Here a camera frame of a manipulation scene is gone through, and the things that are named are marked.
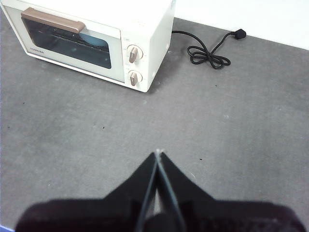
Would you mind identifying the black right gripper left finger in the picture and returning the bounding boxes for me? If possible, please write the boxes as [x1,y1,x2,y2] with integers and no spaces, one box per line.
[14,152,159,232]

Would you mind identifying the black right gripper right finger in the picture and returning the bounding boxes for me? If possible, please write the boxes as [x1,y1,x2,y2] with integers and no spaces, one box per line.
[158,151,306,232]

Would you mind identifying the glass oven door beige handle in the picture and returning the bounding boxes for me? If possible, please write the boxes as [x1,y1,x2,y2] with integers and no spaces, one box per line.
[2,5,125,84]

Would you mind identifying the blue ceramic bowl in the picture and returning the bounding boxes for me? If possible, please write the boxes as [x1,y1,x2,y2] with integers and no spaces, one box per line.
[78,32,109,48]

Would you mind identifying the beige oven knob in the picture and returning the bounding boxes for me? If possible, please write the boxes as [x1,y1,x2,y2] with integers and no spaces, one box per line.
[126,44,144,64]
[127,70,144,87]

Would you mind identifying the cream toaster oven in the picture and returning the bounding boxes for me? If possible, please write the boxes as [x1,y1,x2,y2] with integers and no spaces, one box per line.
[0,0,176,93]

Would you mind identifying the black power cable with plug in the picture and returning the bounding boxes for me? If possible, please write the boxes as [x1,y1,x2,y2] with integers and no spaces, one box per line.
[171,28,247,70]

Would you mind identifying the metal wire oven rack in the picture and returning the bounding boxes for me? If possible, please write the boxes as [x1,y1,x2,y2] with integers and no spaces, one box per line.
[38,30,110,53]

